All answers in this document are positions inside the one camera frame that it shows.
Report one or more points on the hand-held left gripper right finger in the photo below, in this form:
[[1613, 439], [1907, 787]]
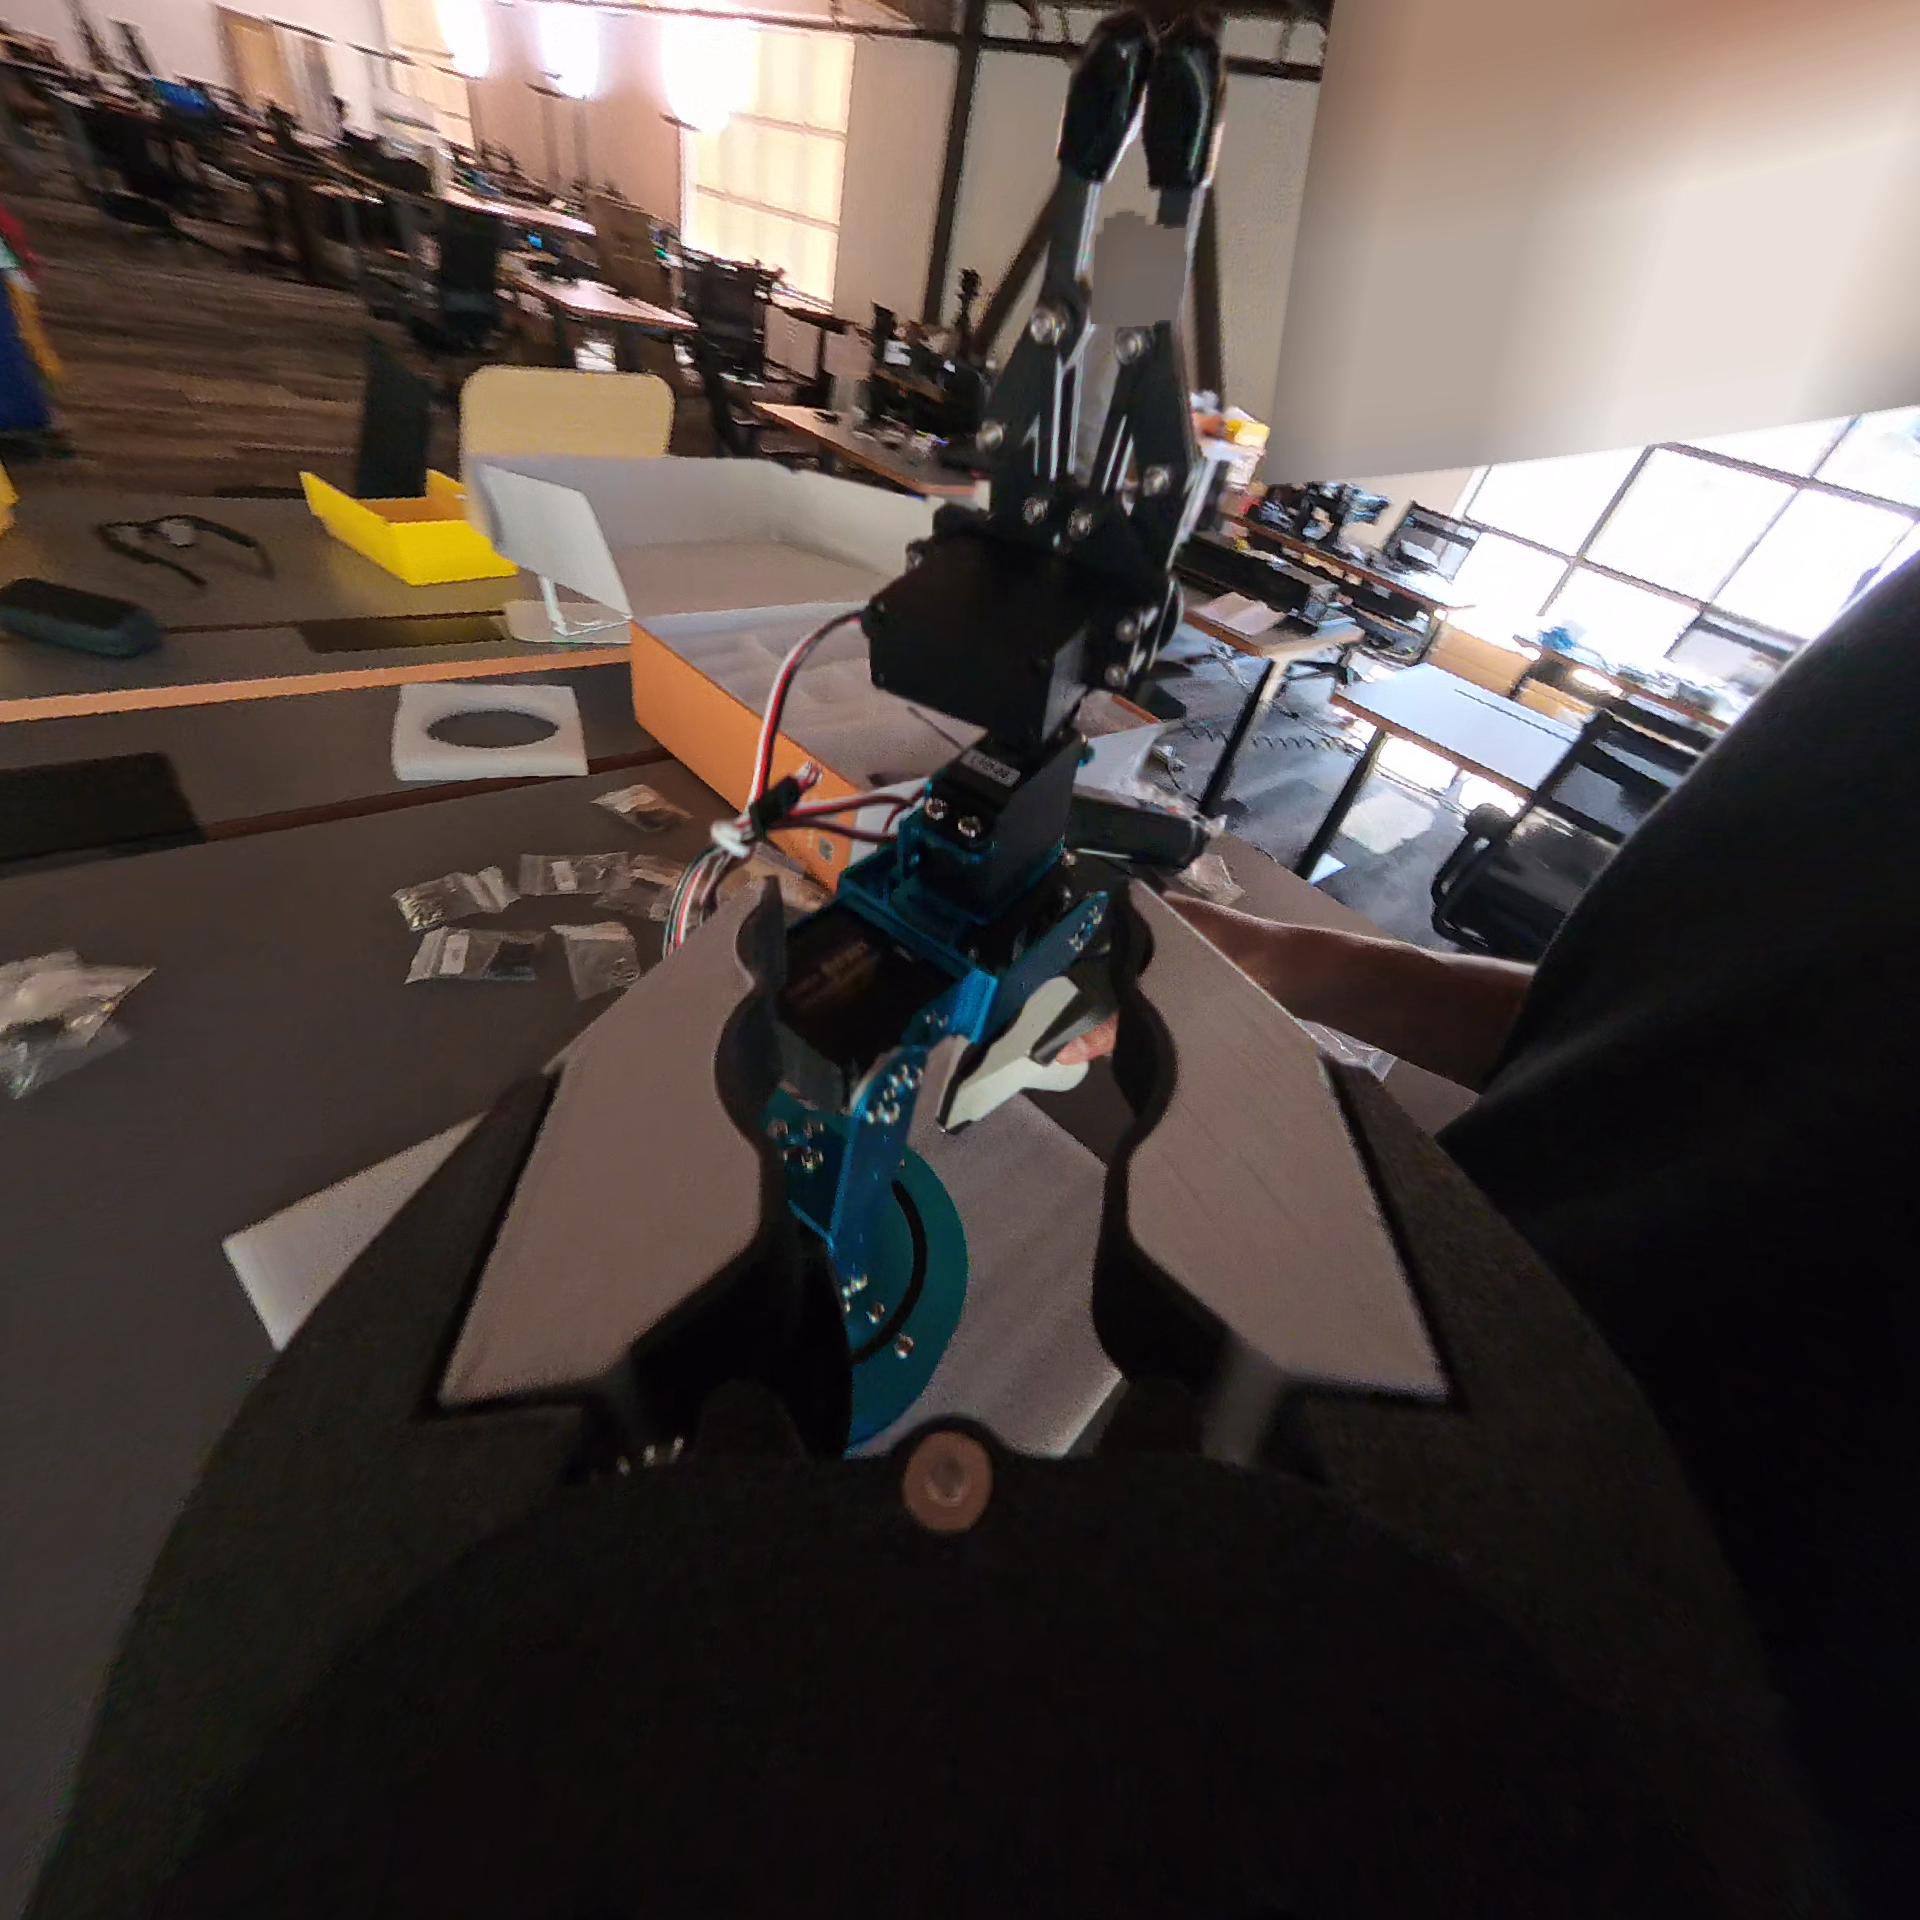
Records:
[[1275, 1201]]

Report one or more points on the scattered clear screw bags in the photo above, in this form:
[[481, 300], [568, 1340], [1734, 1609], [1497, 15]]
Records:
[[473, 954]]

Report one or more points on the black office chair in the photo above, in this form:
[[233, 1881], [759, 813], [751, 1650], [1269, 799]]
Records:
[[1517, 868]]

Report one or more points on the white foam sheet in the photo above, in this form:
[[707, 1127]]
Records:
[[346, 1244]]

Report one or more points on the rows of office workstations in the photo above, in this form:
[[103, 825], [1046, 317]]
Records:
[[450, 224]]

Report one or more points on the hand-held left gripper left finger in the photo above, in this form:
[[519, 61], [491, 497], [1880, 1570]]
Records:
[[616, 1201]]

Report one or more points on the person's black shirt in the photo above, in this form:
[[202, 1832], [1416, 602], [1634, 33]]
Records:
[[1725, 1050]]

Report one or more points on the orange white cardboard box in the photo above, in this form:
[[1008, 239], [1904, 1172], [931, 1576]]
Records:
[[691, 720]]

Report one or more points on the dark blue glasses case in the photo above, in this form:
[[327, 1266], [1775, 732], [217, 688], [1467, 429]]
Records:
[[77, 617]]

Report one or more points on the blue toy robot arm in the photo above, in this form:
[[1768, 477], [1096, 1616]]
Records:
[[974, 629]]

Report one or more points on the large office window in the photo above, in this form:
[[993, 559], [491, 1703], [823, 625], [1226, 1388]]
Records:
[[763, 165], [1680, 523]]

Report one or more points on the black eyeglasses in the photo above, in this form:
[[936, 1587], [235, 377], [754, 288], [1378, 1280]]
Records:
[[150, 532]]

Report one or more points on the white office table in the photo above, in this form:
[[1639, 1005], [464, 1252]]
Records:
[[1441, 713]]

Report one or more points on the black cylinder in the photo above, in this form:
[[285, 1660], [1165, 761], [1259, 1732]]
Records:
[[1147, 839]]

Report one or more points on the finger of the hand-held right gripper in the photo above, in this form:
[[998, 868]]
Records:
[[1021, 1050]]

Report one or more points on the person's right hand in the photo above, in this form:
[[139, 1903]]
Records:
[[1094, 1040]]

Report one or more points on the person's right forearm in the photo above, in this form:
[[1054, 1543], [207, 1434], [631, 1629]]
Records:
[[1349, 975]]

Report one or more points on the yellow plastic tray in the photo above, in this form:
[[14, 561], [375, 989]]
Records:
[[435, 555]]

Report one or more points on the clear acrylic stand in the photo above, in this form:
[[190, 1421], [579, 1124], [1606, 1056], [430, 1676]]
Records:
[[563, 621]]

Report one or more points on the light wooden chair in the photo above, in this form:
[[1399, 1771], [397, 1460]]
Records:
[[563, 411]]

